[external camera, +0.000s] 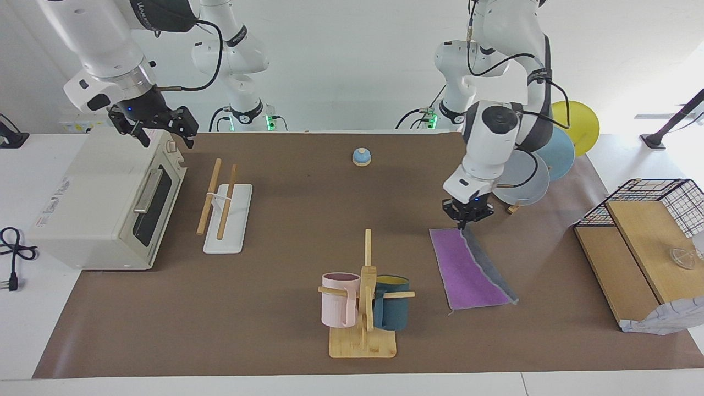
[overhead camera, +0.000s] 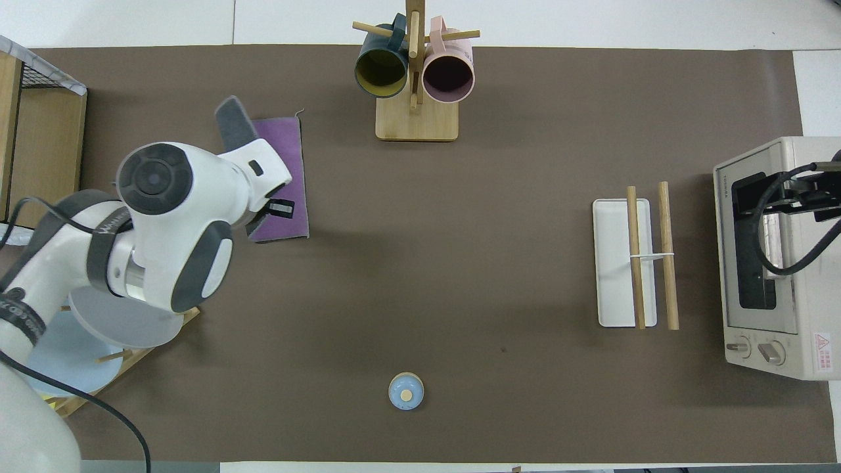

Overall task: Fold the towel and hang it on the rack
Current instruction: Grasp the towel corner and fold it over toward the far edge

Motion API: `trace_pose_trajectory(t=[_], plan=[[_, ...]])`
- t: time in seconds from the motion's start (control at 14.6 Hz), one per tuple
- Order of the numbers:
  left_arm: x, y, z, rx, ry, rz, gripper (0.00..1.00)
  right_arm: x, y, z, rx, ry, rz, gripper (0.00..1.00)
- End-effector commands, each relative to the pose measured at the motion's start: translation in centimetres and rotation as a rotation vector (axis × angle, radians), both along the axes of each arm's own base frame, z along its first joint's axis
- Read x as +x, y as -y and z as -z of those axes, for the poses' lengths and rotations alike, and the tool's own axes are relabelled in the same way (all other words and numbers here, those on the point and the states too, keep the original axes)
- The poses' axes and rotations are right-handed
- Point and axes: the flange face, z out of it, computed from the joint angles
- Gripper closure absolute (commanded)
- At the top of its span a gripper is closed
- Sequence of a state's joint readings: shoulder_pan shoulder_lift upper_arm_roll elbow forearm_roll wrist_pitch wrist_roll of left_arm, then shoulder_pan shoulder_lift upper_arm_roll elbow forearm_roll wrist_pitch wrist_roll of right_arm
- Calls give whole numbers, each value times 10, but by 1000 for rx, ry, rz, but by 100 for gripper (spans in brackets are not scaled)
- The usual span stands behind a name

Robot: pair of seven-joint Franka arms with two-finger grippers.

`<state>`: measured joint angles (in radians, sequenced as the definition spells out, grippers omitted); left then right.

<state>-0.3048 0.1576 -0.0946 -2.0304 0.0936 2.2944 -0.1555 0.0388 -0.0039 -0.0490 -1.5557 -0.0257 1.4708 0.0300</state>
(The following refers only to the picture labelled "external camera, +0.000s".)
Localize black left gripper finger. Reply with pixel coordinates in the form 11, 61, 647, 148
464, 202, 494, 229
443, 199, 464, 230

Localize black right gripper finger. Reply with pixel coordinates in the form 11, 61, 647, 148
108, 105, 151, 149
168, 106, 199, 150

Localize purple and grey towel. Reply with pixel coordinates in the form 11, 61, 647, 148
429, 227, 519, 316

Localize wooden plate rack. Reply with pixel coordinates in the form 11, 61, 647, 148
495, 183, 522, 215

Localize white towel rack wooden bars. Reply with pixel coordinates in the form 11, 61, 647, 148
196, 158, 254, 255

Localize white power strip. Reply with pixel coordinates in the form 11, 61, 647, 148
59, 113, 111, 134

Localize pale grey plate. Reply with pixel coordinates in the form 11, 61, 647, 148
492, 148, 551, 207

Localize white toaster oven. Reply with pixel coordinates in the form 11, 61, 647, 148
26, 128, 188, 271

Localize light blue plate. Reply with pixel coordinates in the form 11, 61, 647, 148
536, 126, 576, 182

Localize dark teal mug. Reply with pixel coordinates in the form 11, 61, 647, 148
373, 275, 410, 332

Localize brown table mat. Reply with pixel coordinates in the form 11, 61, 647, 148
32, 132, 704, 379

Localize yellow plate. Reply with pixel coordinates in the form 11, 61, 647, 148
551, 100, 601, 157

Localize pink mug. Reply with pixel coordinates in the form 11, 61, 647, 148
321, 272, 361, 329

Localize wooden mug tree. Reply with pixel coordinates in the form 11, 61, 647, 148
317, 229, 416, 359

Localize wooden stepped shelf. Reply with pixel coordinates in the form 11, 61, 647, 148
573, 199, 704, 331

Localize black stand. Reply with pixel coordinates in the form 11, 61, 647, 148
640, 88, 704, 150

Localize clear glass lid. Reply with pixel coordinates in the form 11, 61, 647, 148
669, 247, 696, 270

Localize black base cable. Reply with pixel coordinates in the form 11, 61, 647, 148
395, 109, 435, 130
208, 106, 232, 133

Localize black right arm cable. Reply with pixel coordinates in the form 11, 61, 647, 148
154, 19, 225, 92

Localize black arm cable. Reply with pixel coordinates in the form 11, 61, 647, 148
466, 0, 575, 189
154, 19, 225, 92

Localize black clamp mount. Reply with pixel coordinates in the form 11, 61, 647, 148
0, 113, 29, 149

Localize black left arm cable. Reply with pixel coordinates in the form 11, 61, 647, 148
466, 0, 575, 189

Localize black wire basket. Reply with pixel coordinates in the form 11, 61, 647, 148
573, 178, 704, 239

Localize black power cord with plug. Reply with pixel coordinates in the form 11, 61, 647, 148
0, 227, 38, 292

